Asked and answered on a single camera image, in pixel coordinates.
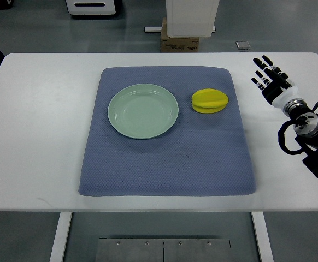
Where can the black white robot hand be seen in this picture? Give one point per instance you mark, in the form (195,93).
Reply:
(274,83)

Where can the yellow starfruit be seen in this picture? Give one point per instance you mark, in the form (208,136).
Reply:
(209,100)

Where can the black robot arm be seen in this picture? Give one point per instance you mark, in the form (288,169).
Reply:
(305,124)

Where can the small grey floor plate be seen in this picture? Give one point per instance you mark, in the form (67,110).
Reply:
(243,45)

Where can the light green plate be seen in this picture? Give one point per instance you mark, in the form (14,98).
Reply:
(143,111)

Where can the blue textured mat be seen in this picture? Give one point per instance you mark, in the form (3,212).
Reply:
(201,155)

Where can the brown cardboard box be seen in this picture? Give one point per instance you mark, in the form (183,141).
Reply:
(176,45)

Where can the white stand foot bar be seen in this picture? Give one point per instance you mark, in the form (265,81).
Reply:
(159,29)

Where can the white table leg right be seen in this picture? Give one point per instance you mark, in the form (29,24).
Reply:
(262,237)

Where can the white table leg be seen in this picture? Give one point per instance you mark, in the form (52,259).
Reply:
(262,237)
(61,237)

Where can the white machine with slot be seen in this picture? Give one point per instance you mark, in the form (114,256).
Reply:
(90,7)

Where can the white table leg left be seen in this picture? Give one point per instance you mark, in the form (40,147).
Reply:
(61,237)

